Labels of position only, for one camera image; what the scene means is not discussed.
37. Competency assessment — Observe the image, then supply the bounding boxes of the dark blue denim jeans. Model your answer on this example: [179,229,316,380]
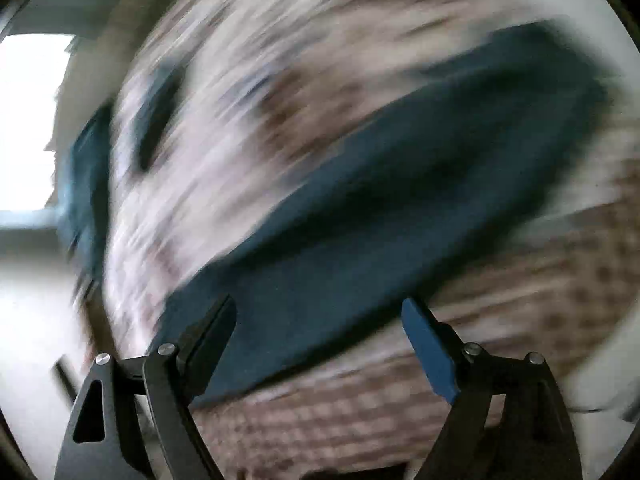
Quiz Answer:
[155,23,608,405]

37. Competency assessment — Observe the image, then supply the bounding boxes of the dark blue folded duvet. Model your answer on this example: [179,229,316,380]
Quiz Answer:
[58,100,114,283]

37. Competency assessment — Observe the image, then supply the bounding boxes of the folded blue denim pants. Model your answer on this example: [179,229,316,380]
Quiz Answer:
[132,64,184,172]

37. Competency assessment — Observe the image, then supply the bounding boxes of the floral quilt bedspread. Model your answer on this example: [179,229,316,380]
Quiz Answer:
[105,0,542,356]

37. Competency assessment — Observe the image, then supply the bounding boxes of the window with white frame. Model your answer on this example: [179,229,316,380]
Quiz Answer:
[0,34,74,212]

